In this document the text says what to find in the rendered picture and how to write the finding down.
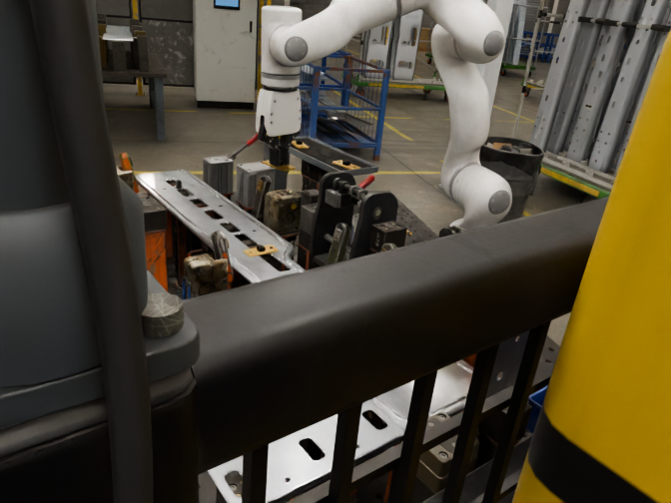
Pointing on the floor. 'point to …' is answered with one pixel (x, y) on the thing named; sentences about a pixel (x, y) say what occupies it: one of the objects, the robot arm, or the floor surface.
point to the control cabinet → (225, 53)
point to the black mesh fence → (334, 367)
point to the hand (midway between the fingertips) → (279, 155)
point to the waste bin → (513, 168)
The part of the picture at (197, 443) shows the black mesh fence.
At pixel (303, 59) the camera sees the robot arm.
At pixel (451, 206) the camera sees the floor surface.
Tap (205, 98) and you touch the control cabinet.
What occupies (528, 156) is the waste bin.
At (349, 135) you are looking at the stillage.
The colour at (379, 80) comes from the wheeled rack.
